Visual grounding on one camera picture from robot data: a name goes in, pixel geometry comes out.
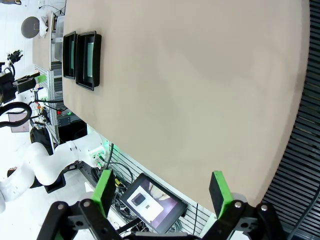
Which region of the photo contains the grey cable bundle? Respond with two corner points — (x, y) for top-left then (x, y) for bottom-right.
(171, 218), (187, 235)

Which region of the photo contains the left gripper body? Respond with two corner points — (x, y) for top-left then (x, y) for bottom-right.
(0, 72), (16, 104)

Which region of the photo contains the black ESD tray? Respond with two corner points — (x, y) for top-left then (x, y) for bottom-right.
(61, 30), (77, 80)
(74, 30), (103, 92)

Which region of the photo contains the black tablet with lit screen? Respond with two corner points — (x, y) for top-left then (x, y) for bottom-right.
(119, 172), (189, 235)

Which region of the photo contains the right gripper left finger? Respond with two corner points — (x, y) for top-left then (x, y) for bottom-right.
(36, 169), (120, 240)

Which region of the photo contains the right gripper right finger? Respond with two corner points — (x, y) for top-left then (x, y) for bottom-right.
(199, 170), (288, 240)

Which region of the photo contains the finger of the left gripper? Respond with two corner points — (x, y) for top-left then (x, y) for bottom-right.
(15, 74), (48, 94)

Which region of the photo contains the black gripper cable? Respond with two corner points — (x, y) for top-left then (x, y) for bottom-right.
(287, 183), (320, 240)

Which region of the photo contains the black slotted PCB rack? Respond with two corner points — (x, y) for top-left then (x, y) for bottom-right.
(259, 0), (320, 240)

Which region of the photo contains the black corrugated cable conduit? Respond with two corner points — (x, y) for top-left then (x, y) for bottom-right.
(0, 101), (33, 129)

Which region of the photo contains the white cabinet with wooden top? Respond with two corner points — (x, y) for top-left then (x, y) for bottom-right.
(31, 9), (66, 71)

